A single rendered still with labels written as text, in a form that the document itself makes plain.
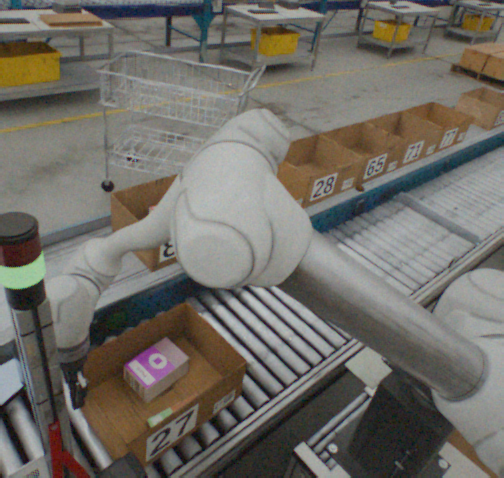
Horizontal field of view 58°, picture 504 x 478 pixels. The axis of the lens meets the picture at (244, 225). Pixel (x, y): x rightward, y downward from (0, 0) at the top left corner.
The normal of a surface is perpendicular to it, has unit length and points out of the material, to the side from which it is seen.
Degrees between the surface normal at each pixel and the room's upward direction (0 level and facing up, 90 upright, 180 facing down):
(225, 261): 87
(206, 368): 0
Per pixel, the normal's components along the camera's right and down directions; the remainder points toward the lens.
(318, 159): -0.74, 0.30
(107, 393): 0.11, -0.80
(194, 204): -0.46, -0.53
